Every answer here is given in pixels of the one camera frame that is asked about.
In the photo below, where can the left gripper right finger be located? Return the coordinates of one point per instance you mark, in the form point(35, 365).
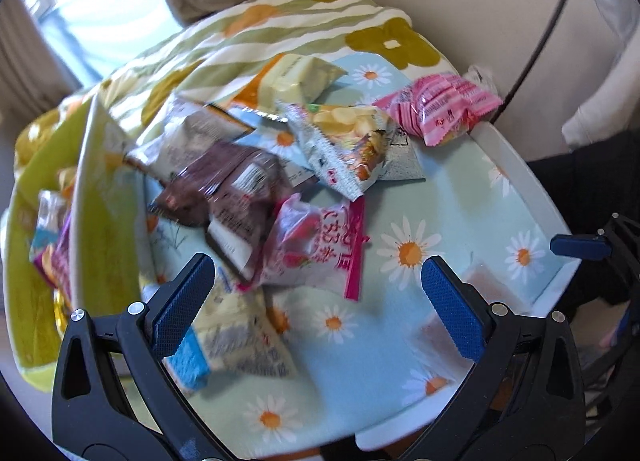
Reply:
point(523, 398)

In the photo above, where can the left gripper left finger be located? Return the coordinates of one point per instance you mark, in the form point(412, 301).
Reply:
point(112, 397)

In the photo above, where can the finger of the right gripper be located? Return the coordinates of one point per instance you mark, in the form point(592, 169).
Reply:
point(585, 248)

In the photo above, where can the yellow gold snack bag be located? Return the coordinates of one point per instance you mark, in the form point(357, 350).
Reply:
point(61, 311)

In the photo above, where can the purple chips bag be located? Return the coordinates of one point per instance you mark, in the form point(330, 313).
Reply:
point(56, 261)

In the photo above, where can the white blue snack bag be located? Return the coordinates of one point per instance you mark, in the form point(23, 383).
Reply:
point(50, 219)

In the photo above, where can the yellow popcorn snack bag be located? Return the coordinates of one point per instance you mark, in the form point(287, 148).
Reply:
point(66, 182)

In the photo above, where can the green cardboard box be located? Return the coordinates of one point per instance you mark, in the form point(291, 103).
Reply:
point(75, 236)

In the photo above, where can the cream blue snack bag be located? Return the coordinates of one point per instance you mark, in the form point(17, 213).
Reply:
point(230, 333)

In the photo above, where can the pink snack packet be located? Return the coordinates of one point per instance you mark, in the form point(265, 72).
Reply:
point(439, 108)

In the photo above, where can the brown chocolate snack bag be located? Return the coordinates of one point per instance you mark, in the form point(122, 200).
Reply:
point(231, 191)

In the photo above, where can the strawberry pink snack bag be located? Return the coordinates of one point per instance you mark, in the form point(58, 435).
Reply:
point(314, 247)

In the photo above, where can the white chips cartoon bag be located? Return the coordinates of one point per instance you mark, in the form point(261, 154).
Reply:
point(346, 146)

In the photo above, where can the silver brown snack bag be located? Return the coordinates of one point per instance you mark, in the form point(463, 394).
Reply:
point(187, 130)

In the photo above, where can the beige left curtain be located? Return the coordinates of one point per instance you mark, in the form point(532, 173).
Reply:
point(34, 79)

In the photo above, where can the pale yellow snack bag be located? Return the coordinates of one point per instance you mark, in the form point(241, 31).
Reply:
point(287, 78)

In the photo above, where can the floral green striped duvet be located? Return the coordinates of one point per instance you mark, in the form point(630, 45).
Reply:
point(214, 58)

